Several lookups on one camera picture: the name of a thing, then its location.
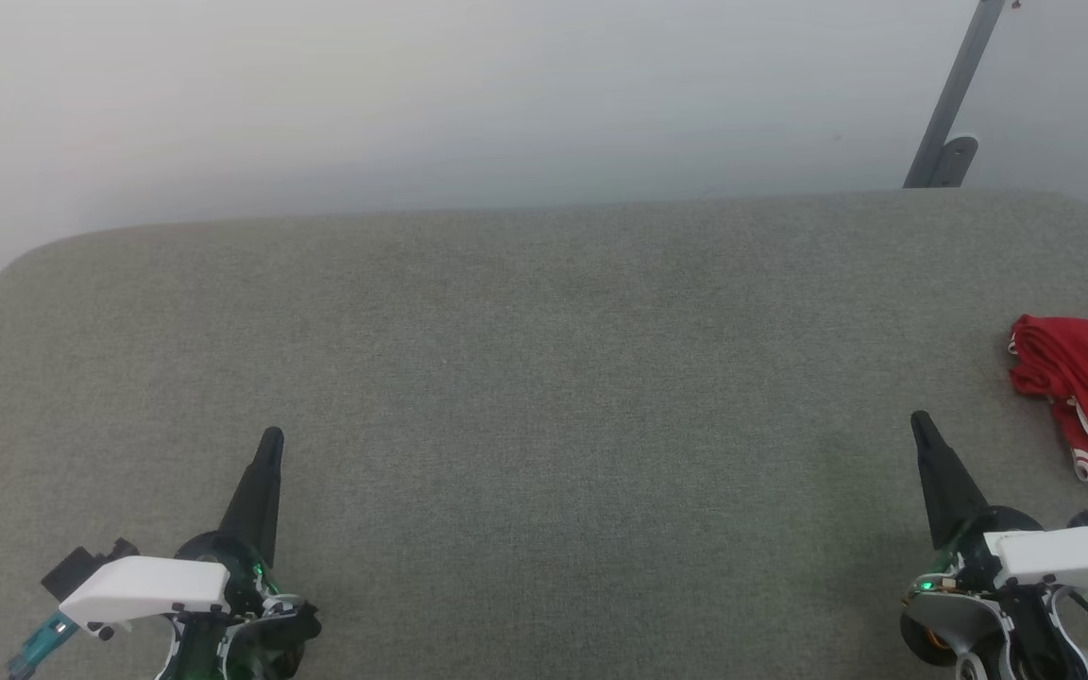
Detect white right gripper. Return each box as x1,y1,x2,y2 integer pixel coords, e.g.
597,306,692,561
909,410,1088,593

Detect grey metal pole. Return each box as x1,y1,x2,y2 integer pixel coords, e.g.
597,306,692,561
903,0,1008,190

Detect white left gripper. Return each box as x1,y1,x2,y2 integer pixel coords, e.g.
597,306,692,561
58,426,286,628

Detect teal left cable connector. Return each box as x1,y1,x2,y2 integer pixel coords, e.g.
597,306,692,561
8,612,82,679

